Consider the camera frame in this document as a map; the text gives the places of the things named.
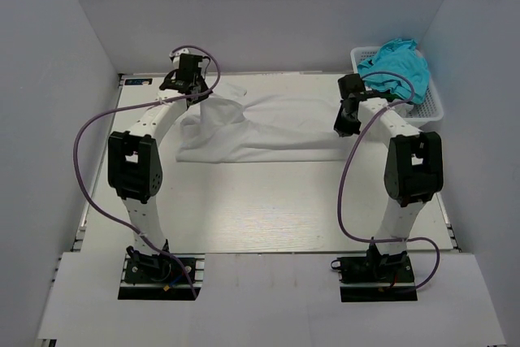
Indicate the blue label sticker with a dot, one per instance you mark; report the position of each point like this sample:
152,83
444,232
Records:
138,81

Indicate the teal t-shirt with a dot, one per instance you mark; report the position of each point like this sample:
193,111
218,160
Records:
397,58

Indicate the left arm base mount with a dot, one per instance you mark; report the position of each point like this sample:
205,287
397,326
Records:
157,278

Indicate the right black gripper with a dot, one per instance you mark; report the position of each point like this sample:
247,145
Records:
344,129

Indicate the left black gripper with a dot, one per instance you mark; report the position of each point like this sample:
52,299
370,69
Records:
205,88

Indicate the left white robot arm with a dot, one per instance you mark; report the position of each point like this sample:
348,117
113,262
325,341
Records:
134,166

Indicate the green cloth in basket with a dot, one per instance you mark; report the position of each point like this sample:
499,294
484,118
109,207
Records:
393,97

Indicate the grey white cloth in basket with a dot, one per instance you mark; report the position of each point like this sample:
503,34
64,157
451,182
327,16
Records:
404,109

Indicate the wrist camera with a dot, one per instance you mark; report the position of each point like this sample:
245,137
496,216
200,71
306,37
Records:
187,66
349,84

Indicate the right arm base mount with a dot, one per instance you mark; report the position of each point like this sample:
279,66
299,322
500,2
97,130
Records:
374,277

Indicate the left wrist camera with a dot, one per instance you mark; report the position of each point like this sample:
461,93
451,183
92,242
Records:
187,66

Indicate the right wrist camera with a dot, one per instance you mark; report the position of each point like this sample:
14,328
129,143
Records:
349,84

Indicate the white t-shirt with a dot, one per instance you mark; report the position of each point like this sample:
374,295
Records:
237,125

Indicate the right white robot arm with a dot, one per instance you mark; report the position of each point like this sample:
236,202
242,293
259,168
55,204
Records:
413,171

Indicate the white plastic basket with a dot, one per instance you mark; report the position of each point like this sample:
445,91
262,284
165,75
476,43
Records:
429,111

